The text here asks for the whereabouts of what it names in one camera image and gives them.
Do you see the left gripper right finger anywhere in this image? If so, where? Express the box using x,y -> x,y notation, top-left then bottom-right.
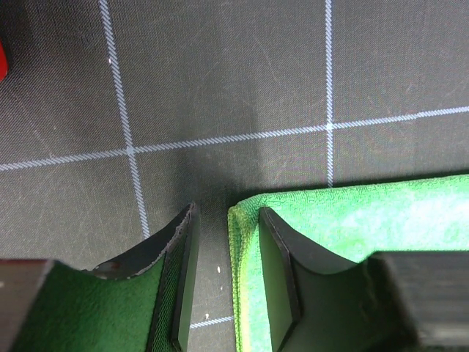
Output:
259,208 -> 468,351

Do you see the black grid mat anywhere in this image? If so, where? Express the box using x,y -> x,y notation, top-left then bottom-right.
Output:
1,1 -> 468,351

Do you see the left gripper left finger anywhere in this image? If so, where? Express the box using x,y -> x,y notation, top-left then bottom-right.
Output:
1,203 -> 199,351

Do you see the green towel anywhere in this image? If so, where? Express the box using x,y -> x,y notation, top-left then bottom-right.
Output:
228,175 -> 468,351

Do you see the red plastic bin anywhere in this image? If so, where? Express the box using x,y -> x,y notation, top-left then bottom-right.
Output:
0,40 -> 9,81

